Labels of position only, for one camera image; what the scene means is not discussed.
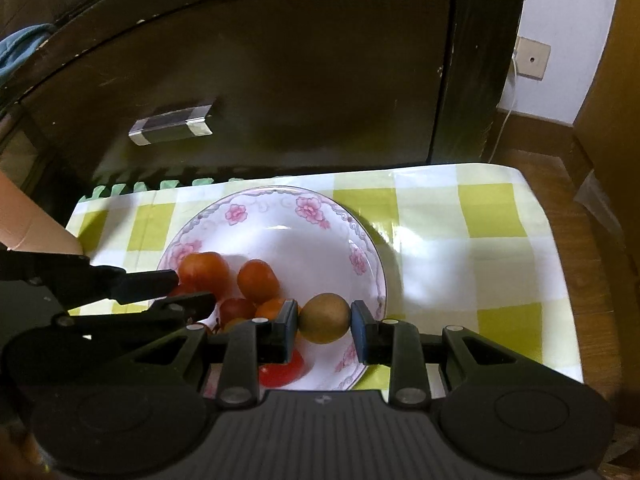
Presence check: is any brown longan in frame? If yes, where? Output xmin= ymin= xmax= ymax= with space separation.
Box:
xmin=298 ymin=292 xmax=352 ymax=345

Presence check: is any clear metal drawer handle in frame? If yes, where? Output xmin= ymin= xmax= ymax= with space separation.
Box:
xmin=128 ymin=104 xmax=215 ymax=147

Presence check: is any green white checked tablecloth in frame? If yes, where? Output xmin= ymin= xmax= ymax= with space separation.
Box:
xmin=65 ymin=162 xmax=586 ymax=402

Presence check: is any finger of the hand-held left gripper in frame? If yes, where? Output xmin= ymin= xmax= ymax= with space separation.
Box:
xmin=0 ymin=249 xmax=179 ymax=306
xmin=55 ymin=292 xmax=217 ymax=335

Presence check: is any large red tomato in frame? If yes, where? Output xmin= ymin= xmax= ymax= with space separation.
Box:
xmin=259 ymin=347 xmax=307 ymax=389

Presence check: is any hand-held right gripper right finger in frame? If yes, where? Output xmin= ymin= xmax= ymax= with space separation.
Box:
xmin=351 ymin=300 xmax=549 ymax=408

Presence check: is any brown wooden wardrobe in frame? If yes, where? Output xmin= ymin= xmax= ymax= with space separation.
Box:
xmin=572 ymin=0 xmax=640 ymax=243

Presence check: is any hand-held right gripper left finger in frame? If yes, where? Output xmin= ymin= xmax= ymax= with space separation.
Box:
xmin=100 ymin=299 xmax=300 ymax=407

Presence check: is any dark wooden cabinet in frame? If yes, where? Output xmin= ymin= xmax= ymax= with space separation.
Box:
xmin=0 ymin=0 xmax=532 ymax=202

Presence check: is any white cable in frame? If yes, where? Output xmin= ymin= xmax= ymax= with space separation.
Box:
xmin=492 ymin=49 xmax=522 ymax=162

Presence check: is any blue clothing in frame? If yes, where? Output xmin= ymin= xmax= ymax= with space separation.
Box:
xmin=0 ymin=24 xmax=54 ymax=87

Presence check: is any pink ribbed container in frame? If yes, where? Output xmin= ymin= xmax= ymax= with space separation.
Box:
xmin=0 ymin=167 xmax=84 ymax=257

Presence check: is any beige wall socket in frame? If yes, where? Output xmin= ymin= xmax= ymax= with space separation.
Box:
xmin=515 ymin=36 xmax=552 ymax=81

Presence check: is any white plate with pink flowers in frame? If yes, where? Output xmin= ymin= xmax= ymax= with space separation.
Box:
xmin=156 ymin=186 xmax=388 ymax=393

